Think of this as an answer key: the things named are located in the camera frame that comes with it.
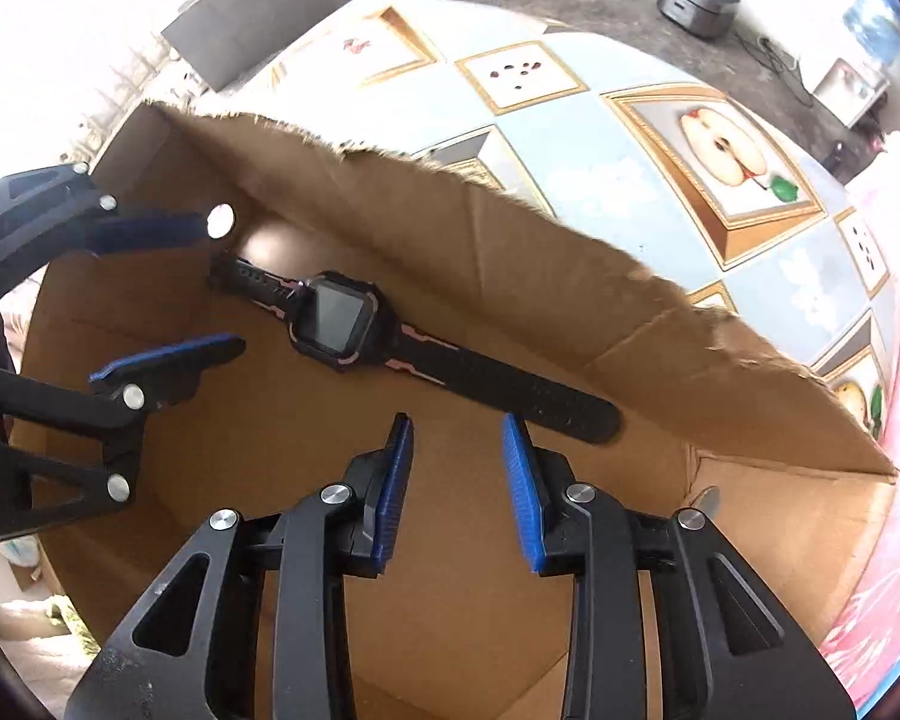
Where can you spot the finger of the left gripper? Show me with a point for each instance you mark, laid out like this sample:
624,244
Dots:
55,210
38,492

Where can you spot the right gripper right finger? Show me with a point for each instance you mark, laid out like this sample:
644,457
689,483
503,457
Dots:
728,648

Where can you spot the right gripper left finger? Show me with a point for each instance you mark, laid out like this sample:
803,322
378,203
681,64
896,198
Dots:
187,647

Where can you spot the pink strap digital watch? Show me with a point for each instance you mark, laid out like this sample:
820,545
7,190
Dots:
345,323

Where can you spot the grey cabinet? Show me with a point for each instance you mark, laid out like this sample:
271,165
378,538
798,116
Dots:
223,39

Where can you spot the brown cardboard box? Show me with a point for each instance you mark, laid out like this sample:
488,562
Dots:
458,625

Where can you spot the fruit pattern tablecloth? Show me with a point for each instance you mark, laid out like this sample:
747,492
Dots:
618,145

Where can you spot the grey rice cooker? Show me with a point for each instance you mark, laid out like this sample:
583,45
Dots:
708,19

